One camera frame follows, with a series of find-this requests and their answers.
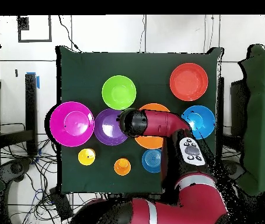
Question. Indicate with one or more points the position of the large orange bowl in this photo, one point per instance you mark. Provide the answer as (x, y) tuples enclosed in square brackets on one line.
[(148, 142)]

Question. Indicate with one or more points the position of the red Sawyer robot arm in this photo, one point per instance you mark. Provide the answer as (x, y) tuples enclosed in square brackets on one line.
[(160, 121)]

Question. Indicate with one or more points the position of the purple bowl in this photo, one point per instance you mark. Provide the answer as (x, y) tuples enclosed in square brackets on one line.
[(108, 127)]

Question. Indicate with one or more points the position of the green bowl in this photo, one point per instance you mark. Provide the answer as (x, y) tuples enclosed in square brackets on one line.
[(119, 92)]

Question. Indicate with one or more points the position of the small blue bowl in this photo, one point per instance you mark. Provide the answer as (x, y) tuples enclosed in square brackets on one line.
[(151, 161)]

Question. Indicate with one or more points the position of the orange cup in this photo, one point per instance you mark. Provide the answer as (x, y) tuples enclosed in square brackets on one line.
[(122, 166)]

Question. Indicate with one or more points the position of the yellow cup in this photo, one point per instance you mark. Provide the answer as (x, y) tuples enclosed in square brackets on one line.
[(86, 155)]

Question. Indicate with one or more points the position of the dark green table cloth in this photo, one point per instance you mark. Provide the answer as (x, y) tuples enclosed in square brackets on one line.
[(146, 65)]

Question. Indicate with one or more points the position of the pink bowl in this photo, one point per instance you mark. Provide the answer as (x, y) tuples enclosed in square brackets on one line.
[(71, 124)]

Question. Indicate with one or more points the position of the red bowl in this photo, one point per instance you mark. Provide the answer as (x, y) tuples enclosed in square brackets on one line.
[(188, 81)]

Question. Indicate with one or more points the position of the large blue bowl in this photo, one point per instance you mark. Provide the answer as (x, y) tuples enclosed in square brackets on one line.
[(204, 119)]

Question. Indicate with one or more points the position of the blue tape strip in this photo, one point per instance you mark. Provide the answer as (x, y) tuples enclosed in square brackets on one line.
[(38, 82)]

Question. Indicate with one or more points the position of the black metal stand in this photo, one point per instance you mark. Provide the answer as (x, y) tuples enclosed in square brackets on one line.
[(31, 105)]

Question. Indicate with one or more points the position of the black power strip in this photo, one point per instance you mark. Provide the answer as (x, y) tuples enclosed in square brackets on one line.
[(61, 204)]

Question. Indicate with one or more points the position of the black square frame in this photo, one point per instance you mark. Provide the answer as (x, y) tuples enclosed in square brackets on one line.
[(23, 23)]

